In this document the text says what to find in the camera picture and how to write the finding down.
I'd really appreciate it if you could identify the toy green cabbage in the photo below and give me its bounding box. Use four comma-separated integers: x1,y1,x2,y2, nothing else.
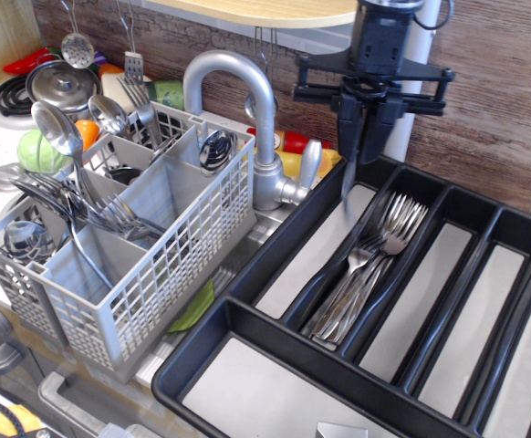
16,130,71,174

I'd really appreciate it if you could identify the steel spoon left compartment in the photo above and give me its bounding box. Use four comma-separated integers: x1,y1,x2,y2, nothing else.
0,221,56,264

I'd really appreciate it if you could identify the steel spoon back compartment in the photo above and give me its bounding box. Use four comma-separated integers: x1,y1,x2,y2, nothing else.
88,95,130,139

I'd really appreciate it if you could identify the steel fork back compartment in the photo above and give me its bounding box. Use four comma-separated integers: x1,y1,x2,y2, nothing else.
118,76,162,150

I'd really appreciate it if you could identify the steel spoon right compartment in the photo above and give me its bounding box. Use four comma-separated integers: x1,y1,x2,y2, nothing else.
199,130,237,177

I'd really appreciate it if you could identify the hanging steel skimmer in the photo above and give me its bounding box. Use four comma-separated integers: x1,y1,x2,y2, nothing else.
60,0,95,69

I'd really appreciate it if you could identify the steel forks front compartment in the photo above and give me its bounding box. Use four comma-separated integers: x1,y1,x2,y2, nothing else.
10,172,161,289

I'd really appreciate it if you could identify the large steel spoon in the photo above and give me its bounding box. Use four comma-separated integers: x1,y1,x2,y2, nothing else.
31,100,93,203

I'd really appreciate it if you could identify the black cutlery tray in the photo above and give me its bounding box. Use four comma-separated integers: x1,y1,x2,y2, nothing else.
151,159,531,437

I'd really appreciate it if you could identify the silver sink faucet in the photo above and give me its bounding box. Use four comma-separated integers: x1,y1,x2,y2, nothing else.
182,50,323,211

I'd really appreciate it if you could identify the grey plastic cutlery basket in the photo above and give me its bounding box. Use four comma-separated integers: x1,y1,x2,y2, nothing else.
0,106,256,382

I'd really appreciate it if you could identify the toy orange fruit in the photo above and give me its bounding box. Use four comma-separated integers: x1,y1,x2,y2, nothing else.
75,120,100,151

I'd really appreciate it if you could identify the stack of steel forks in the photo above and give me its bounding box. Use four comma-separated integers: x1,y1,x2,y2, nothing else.
310,193,429,345

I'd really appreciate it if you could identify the toy mustard bottle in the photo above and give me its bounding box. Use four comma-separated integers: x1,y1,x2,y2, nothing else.
251,146,343,179

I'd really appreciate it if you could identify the steel pot with lid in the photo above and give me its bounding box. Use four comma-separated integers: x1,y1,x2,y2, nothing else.
26,60,102,120

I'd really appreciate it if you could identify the black stove burner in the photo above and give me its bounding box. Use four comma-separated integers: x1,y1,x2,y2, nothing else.
0,75,33,117

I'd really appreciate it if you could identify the hanging wire whisk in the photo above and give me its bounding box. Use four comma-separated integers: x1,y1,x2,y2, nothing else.
254,26,278,83

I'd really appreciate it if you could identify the toy ketchup bottle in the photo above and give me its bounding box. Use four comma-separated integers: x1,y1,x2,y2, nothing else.
246,128,332,155

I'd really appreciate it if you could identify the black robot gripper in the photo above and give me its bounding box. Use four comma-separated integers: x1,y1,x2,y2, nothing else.
292,1,454,164

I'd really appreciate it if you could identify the toy red pepper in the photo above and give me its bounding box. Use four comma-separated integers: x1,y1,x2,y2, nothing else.
2,47,55,76

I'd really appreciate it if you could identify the white metal pole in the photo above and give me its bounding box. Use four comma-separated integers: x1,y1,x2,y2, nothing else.
383,0,442,162

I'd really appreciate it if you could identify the hanging steel spatula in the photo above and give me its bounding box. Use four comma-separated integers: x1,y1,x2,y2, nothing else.
116,1,144,85

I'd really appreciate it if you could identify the green toy leaf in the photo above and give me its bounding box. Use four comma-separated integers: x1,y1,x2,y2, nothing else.
168,280,215,333

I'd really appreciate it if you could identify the steel spoon compartment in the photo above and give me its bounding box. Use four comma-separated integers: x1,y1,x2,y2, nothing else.
88,95,130,139
0,221,56,264
199,130,237,177

